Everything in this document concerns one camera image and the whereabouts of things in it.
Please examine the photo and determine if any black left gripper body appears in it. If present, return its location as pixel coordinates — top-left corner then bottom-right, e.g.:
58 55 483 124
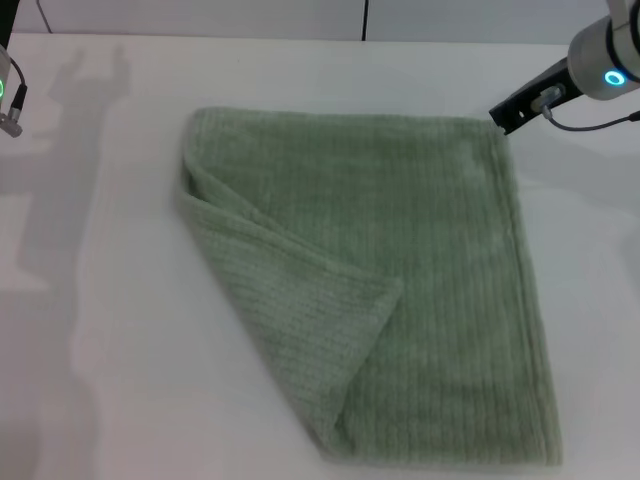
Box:
0 0 17 47

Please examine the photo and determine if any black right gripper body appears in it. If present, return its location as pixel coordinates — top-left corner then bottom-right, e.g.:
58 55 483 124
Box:
487 56 582 137

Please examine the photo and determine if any light green ribbed towel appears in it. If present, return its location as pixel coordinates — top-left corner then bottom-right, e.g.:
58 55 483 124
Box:
178 107 565 455

